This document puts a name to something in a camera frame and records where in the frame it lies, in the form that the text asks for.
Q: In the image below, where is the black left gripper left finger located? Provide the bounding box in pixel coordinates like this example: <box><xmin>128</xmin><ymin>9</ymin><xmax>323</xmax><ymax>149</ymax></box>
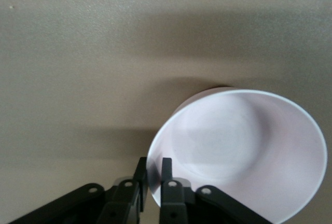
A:
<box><xmin>7</xmin><ymin>157</ymin><xmax>149</xmax><ymax>224</ymax></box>

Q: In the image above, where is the brown table mat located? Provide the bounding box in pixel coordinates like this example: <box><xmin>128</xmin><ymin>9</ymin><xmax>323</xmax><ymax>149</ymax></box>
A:
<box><xmin>0</xmin><ymin>0</ymin><xmax>332</xmax><ymax>224</ymax></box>

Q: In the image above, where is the pink bowl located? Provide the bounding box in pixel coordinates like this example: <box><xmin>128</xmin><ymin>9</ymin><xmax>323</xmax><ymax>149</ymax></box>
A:
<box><xmin>146</xmin><ymin>87</ymin><xmax>328</xmax><ymax>224</ymax></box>

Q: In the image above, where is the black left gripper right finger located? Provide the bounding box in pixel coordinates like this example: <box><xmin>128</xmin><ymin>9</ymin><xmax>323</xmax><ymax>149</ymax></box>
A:
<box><xmin>159</xmin><ymin>157</ymin><xmax>276</xmax><ymax>224</ymax></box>

